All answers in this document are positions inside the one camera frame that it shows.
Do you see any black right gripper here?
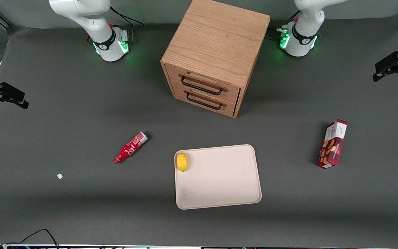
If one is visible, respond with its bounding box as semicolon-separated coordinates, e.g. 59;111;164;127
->
0;71;29;110

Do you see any red cola bottle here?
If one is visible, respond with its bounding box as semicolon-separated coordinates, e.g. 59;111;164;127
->
113;131;149;164

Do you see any red cookie box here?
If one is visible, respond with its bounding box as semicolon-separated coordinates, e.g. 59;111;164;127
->
316;119;348;169

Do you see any wooden drawer front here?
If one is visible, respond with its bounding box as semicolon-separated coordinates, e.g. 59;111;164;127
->
172;86;238;117
166;64;241;104

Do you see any black floor cable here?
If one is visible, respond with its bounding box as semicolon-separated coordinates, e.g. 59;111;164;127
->
0;229;59;248

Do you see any black right arm base cable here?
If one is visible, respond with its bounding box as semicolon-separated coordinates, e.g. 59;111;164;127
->
110;6;144;26

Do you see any yellow lemon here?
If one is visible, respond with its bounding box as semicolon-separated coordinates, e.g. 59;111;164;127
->
176;152;188;172

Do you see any black drawer handle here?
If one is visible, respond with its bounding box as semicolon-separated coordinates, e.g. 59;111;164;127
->
186;92;222;110
181;76;222;96

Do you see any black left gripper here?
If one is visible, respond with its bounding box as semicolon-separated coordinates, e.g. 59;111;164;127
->
373;51;398;84

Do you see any beige plastic tray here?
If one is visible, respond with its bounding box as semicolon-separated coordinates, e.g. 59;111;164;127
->
174;144;262;210

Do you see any wooden drawer cabinet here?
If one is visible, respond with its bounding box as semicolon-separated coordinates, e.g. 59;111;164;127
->
160;0;271;119

